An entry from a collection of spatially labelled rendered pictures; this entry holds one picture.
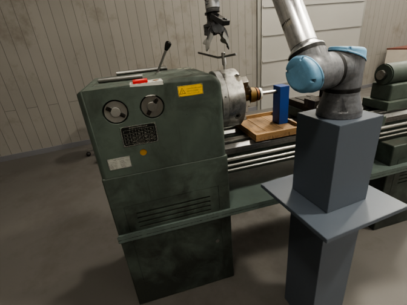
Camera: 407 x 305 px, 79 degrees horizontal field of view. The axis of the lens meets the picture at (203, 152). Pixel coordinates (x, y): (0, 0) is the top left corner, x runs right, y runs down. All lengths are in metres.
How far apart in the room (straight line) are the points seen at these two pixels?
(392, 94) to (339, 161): 1.11
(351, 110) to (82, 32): 3.82
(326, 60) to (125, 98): 0.73
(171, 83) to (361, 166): 0.80
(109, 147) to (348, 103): 0.93
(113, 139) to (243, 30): 4.04
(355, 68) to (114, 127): 0.90
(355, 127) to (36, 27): 4.04
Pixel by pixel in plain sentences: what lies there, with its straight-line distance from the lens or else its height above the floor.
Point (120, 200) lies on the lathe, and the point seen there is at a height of 0.74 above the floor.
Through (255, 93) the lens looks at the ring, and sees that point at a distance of 1.44.
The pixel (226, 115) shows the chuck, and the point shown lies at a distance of 1.28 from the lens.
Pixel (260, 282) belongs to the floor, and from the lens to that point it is 1.75.
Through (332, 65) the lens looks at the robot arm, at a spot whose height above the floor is 1.29.
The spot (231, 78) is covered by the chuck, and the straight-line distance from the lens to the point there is 1.30.
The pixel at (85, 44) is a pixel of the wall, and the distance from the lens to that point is 4.26.
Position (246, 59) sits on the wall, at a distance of 4.92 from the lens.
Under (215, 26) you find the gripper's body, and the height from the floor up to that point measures 1.45.
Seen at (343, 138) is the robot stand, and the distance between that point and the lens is 0.94.
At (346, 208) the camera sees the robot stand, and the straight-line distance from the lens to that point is 1.12.
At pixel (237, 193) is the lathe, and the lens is 1.50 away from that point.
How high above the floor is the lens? 1.39
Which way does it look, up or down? 25 degrees down
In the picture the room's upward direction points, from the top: 6 degrees counter-clockwise
